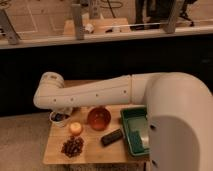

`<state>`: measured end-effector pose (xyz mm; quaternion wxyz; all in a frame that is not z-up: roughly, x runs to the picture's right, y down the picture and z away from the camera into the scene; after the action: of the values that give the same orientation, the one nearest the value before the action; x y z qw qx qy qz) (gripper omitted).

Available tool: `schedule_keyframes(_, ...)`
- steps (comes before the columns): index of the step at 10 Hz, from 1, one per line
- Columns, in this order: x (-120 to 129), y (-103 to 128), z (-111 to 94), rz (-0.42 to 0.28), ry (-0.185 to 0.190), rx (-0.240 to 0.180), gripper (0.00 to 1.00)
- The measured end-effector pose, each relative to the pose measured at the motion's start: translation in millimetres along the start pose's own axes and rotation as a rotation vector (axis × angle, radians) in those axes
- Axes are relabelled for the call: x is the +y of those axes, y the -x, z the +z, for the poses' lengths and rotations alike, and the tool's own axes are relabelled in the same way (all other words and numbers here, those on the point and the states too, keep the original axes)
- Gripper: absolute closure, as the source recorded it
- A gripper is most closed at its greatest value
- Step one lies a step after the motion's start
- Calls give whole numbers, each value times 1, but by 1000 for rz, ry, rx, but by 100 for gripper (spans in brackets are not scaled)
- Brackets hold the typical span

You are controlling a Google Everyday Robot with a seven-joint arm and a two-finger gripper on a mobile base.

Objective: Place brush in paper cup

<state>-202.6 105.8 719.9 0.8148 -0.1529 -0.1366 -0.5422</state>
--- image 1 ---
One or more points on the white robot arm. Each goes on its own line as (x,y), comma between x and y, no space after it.
(179,108)

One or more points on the black brush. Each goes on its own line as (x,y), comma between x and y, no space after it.
(112,137)

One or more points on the white paper cup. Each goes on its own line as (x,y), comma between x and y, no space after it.
(60,117)

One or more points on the orange translucent bowl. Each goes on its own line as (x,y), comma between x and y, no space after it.
(99,118)

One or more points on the green plastic tray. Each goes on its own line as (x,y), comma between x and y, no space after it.
(135,127)

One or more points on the wooden table board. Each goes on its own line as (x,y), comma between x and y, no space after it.
(93,151)

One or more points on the small orange fruit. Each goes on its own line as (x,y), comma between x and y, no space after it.
(75,128)

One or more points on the bunch of dark grapes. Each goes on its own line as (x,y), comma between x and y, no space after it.
(73,146)

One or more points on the grey metal post middle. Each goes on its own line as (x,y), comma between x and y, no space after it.
(78,23)

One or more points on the grey metal post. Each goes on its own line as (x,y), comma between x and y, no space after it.
(78,23)
(170,25)
(8,28)

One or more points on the grey metal post right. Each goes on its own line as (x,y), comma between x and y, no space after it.
(170,25)

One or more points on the grey metal post left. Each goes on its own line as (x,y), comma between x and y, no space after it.
(8,28)

